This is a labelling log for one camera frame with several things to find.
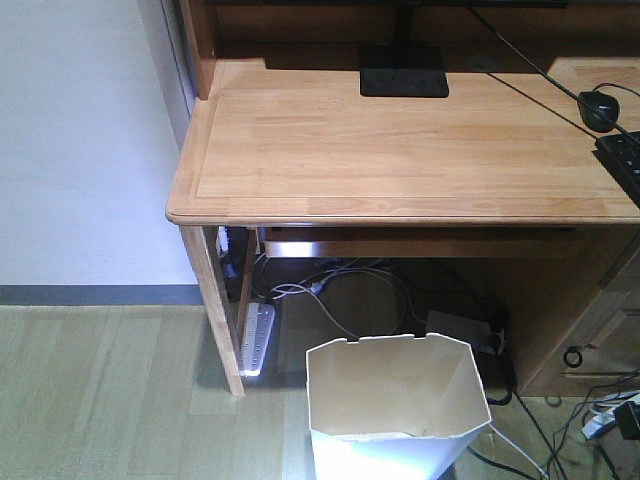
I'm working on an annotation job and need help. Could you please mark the white paper trash bin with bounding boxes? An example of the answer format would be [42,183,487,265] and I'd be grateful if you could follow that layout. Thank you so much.
[306,333,492,479]

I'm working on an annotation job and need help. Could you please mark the white power strip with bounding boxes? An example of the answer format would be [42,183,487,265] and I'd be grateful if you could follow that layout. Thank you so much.
[240,302,276,377]
[581,390,639,440]

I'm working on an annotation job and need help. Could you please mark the light wooden desk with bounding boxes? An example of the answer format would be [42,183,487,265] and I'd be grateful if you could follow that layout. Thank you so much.
[166,1,639,395]

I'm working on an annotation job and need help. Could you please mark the grey power adapter box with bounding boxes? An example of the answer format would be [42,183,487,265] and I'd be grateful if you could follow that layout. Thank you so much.
[426,310,494,354]

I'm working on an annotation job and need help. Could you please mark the black monitor with stand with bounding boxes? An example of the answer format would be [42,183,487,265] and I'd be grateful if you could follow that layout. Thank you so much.
[214,0,569,98]

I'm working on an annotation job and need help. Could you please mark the black keyboard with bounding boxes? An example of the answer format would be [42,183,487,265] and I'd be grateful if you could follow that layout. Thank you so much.
[594,131,640,206]

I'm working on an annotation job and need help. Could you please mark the black computer mouse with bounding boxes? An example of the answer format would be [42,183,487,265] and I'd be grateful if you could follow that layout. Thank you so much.
[577,91,620,133]

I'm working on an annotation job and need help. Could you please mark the white power strip right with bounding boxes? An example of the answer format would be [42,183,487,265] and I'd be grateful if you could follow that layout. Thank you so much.
[581,390,639,440]

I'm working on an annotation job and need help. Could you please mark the grey cable under desk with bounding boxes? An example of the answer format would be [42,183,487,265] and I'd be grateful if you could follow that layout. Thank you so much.
[252,254,426,341]

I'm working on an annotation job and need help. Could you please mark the black cable across desk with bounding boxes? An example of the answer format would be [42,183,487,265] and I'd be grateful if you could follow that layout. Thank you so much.
[464,4,640,144]

